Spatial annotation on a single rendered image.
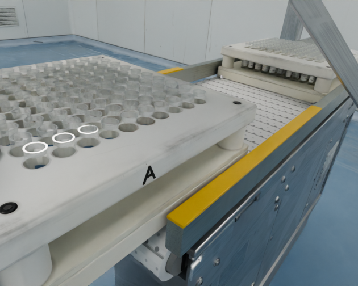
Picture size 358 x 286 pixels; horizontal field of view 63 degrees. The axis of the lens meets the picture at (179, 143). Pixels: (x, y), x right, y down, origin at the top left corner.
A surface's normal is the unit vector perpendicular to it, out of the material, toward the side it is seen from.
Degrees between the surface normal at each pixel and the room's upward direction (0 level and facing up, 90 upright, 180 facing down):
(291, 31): 90
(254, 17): 90
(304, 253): 0
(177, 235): 90
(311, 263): 0
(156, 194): 0
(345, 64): 87
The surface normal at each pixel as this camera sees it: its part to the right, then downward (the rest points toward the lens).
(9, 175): 0.08, -0.87
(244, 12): -0.62, 0.33
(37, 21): 0.78, 0.35
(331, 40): 0.29, 0.44
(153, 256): -0.55, -0.07
